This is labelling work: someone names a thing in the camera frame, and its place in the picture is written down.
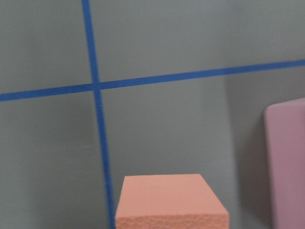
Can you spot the orange foam block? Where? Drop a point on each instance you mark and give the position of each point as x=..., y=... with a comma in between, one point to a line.
x=183, y=201

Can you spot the pink plastic bin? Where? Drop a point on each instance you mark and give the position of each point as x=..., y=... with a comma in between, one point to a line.
x=285, y=140

